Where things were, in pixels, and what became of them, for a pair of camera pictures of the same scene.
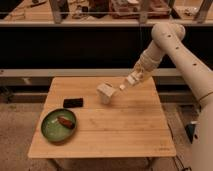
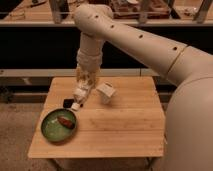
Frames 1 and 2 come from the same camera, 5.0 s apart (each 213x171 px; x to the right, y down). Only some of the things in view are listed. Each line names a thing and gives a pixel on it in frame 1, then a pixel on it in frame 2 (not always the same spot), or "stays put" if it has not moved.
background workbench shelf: [105, 13] stays put
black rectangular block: [73, 102] stays put
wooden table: [133, 125] stays put
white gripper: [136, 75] -> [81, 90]
